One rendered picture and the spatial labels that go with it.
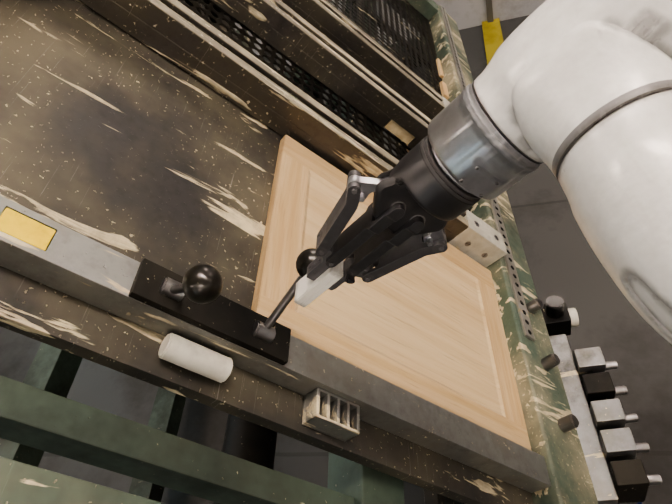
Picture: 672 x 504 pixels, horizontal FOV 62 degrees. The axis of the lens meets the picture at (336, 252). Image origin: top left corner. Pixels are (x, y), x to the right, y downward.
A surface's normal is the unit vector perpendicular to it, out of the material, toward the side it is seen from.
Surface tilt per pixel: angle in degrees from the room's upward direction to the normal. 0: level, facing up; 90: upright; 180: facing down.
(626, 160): 38
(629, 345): 0
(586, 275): 0
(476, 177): 90
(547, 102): 55
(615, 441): 0
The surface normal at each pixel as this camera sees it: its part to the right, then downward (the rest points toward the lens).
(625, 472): -0.27, -0.68
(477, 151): -0.41, 0.39
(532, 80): -0.76, 0.05
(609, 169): -0.86, -0.07
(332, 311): 0.62, -0.54
